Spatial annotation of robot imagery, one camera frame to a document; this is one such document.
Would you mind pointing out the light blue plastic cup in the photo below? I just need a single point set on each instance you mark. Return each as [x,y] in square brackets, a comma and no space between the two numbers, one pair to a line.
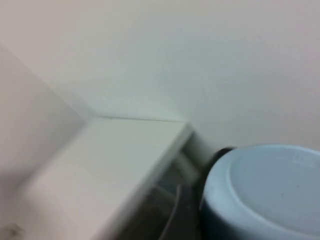
[270,190]

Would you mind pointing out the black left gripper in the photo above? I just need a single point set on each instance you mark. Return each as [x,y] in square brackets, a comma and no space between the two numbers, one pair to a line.
[191,212]

